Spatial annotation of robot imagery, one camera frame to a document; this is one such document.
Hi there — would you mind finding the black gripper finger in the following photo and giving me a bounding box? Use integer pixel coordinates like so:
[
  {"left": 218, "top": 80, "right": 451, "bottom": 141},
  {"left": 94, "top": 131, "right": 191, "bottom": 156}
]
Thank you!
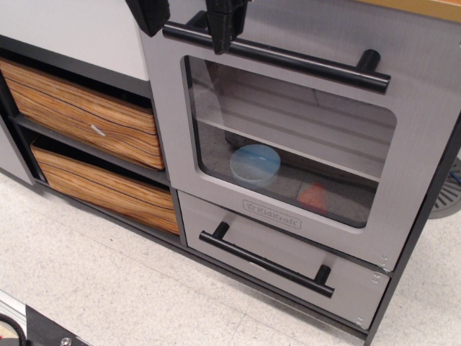
[
  {"left": 205, "top": 0, "right": 249, "bottom": 55},
  {"left": 125, "top": 0, "right": 171, "bottom": 37}
]

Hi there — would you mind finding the black oven door handle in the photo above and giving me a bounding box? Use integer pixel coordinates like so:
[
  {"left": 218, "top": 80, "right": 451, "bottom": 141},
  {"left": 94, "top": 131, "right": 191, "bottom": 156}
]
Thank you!
[{"left": 162, "top": 11, "right": 391, "bottom": 94}]

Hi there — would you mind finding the grey toy oven door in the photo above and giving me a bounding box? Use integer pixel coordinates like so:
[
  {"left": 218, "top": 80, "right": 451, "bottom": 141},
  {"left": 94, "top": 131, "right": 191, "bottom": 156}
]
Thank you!
[{"left": 141, "top": 1, "right": 460, "bottom": 271}]

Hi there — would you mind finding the white oven shelf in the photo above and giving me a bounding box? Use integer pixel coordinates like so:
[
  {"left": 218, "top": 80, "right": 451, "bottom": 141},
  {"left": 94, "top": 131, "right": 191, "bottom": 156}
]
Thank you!
[{"left": 197, "top": 113, "right": 387, "bottom": 181}]

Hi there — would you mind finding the white sink front panel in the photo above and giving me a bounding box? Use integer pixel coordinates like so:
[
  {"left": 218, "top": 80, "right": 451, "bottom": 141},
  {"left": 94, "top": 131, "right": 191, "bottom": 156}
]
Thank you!
[{"left": 1, "top": 1, "right": 149, "bottom": 81}]

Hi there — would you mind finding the upper wood-pattern storage bin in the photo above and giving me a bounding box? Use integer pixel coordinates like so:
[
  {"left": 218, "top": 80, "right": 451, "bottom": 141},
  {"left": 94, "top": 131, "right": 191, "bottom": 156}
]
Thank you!
[{"left": 1, "top": 58, "right": 165, "bottom": 170}]

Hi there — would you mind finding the wood-pattern storage bin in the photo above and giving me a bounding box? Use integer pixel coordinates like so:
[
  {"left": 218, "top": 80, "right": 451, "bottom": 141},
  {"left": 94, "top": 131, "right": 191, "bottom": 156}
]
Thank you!
[
  {"left": 1, "top": 58, "right": 165, "bottom": 170},
  {"left": 30, "top": 136, "right": 179, "bottom": 235}
]

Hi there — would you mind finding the blue bowl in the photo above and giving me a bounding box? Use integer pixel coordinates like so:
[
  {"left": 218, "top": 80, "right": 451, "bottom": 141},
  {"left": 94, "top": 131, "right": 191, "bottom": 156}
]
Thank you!
[{"left": 230, "top": 144, "right": 281, "bottom": 188}]

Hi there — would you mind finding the lower wood-pattern storage bin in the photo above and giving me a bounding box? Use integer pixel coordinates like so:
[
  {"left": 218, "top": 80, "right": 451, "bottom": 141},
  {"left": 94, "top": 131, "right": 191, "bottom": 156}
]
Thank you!
[{"left": 30, "top": 136, "right": 179, "bottom": 235}]

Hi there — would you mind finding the red toy strawberry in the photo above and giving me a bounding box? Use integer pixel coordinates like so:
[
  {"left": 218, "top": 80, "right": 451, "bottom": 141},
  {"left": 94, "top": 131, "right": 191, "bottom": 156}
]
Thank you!
[{"left": 297, "top": 182, "right": 328, "bottom": 214}]

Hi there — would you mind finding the grey left cabinet door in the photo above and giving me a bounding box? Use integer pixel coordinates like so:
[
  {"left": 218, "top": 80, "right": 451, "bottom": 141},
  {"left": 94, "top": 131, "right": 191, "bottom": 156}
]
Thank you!
[{"left": 1, "top": 118, "right": 35, "bottom": 185}]

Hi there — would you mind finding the wooden countertop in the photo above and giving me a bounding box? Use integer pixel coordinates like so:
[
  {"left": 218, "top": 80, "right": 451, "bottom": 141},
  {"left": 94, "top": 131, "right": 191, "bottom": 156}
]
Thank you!
[{"left": 366, "top": 0, "right": 460, "bottom": 23}]

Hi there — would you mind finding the grey slotted round base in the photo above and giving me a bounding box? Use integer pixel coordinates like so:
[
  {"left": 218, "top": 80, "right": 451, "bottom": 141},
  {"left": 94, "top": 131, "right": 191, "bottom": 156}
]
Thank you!
[{"left": 429, "top": 157, "right": 460, "bottom": 219}]

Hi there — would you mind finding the grey lower drawer front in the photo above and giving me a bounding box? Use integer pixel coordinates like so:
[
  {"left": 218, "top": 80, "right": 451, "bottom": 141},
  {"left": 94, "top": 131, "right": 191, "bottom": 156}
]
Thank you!
[{"left": 179, "top": 192, "right": 389, "bottom": 329}]

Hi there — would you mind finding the black drawer handle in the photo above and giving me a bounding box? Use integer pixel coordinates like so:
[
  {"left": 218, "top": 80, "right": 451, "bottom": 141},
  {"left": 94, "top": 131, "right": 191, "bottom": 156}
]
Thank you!
[{"left": 199, "top": 222, "right": 334, "bottom": 298}]

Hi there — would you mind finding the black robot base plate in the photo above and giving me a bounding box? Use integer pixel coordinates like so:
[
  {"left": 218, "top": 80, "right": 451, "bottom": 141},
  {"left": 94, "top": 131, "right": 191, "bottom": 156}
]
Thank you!
[{"left": 0, "top": 304, "right": 93, "bottom": 346}]

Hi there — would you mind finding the dark grey kitchen cabinet frame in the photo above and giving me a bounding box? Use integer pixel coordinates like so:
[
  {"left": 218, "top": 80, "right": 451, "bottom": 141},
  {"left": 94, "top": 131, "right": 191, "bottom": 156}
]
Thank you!
[{"left": 0, "top": 35, "right": 461, "bottom": 346}]

